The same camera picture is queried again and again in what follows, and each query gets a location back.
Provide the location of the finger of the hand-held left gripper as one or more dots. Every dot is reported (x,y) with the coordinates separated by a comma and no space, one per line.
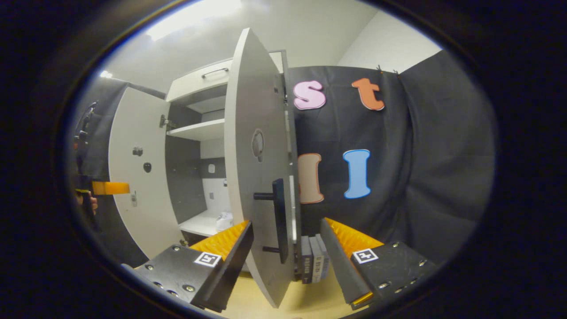
(110,188)

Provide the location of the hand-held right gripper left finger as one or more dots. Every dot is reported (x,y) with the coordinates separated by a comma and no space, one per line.
(234,266)

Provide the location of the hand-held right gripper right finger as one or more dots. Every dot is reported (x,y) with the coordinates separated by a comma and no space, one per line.
(339,266)

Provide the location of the white cabinet door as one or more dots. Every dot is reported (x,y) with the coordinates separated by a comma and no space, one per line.
(248,88)
(141,212)

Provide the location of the white canvas shoe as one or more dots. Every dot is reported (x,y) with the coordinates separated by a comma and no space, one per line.
(224,220)

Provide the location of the white shoe cabinet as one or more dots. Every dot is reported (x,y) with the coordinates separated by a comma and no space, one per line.
(186,177)

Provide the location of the metal door hinge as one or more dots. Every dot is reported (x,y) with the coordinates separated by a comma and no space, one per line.
(164,121)

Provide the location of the white cabinet shelf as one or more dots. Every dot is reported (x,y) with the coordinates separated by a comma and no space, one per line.
(199,130)

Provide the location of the white cabinet drawer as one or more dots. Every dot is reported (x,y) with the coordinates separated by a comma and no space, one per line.
(190,84)

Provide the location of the light grey book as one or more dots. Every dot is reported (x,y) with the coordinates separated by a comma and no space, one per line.
(316,261)

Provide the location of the dark grey book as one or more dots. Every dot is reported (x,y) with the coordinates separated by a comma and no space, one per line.
(306,261)

